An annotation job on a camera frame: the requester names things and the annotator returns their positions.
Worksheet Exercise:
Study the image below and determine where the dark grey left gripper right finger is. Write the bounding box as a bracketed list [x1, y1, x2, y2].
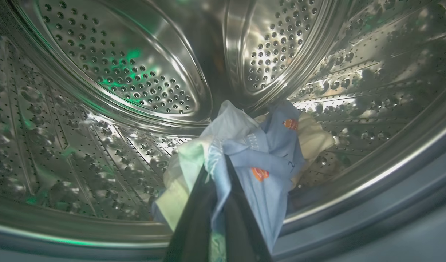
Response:
[223, 155, 273, 262]

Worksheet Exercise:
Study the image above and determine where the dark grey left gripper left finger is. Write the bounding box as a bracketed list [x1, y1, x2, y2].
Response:
[164, 162, 218, 262]

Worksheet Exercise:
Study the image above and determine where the blue orange print garment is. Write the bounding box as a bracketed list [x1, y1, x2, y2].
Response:
[201, 100, 305, 262]

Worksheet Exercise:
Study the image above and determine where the cream garment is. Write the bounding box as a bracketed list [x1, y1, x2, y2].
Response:
[152, 111, 336, 232]

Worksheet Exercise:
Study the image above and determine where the steel washing machine drum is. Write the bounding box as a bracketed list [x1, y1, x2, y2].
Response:
[0, 0, 446, 251]

